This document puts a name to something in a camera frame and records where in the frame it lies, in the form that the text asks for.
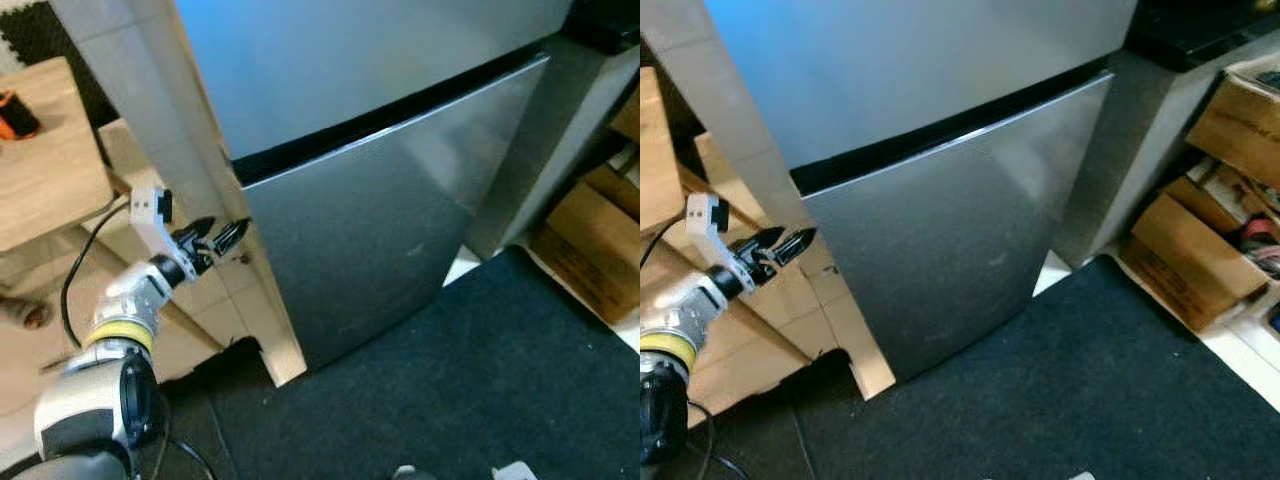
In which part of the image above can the stainless steel fridge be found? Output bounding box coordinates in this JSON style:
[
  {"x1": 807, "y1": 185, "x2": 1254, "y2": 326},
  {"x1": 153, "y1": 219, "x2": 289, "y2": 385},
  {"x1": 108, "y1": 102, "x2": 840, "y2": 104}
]
[
  {"x1": 703, "y1": 0, "x2": 1141, "y2": 383},
  {"x1": 172, "y1": 0, "x2": 578, "y2": 373}
]

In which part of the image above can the beige tiled board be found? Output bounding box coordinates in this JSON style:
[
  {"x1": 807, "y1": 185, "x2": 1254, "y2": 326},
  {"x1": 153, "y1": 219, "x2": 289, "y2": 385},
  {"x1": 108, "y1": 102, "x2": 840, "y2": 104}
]
[
  {"x1": 48, "y1": 0, "x2": 308, "y2": 388},
  {"x1": 640, "y1": 0, "x2": 898, "y2": 401}
]

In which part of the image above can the wooden table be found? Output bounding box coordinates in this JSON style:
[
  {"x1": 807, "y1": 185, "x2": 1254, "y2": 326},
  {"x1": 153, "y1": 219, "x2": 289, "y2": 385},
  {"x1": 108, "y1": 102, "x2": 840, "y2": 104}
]
[{"x1": 0, "y1": 57, "x2": 114, "y2": 253}]

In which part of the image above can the brown cardboard box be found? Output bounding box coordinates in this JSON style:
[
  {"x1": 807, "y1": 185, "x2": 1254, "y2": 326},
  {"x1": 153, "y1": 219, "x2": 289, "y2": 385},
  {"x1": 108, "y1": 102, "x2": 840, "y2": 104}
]
[
  {"x1": 1118, "y1": 193, "x2": 1271, "y2": 333},
  {"x1": 528, "y1": 180, "x2": 641, "y2": 326}
]

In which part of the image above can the person's sandalled foot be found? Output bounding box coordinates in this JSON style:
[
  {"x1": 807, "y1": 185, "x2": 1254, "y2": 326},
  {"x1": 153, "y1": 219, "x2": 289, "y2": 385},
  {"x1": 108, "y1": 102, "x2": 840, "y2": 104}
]
[{"x1": 0, "y1": 295, "x2": 53, "y2": 333}]

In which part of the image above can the orange black item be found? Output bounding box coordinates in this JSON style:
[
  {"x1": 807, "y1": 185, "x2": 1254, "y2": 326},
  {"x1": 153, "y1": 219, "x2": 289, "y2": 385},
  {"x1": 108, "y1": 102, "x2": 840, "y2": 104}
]
[{"x1": 0, "y1": 88, "x2": 43, "y2": 142}]

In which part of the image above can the grey cabinet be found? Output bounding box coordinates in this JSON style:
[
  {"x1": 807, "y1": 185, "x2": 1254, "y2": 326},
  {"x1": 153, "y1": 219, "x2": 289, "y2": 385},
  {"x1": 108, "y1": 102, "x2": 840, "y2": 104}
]
[
  {"x1": 1053, "y1": 45, "x2": 1280, "y2": 271},
  {"x1": 465, "y1": 35, "x2": 641, "y2": 263}
]

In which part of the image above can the black countertop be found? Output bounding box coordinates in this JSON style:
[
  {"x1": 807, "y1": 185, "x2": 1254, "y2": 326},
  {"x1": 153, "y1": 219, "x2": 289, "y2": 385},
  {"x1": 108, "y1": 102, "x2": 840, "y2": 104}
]
[
  {"x1": 562, "y1": 0, "x2": 641, "y2": 56},
  {"x1": 1125, "y1": 0, "x2": 1280, "y2": 73}
]

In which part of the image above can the open cardboard box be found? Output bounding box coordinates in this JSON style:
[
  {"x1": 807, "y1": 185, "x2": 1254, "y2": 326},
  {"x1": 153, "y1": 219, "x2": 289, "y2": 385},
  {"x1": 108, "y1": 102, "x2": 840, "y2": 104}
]
[{"x1": 1185, "y1": 62, "x2": 1280, "y2": 191}]

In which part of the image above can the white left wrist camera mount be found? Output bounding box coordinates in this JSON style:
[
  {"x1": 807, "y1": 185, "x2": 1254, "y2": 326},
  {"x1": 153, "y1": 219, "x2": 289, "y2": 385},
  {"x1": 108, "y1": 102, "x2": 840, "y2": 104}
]
[
  {"x1": 684, "y1": 192, "x2": 730, "y2": 267},
  {"x1": 129, "y1": 186, "x2": 174, "y2": 257}
]

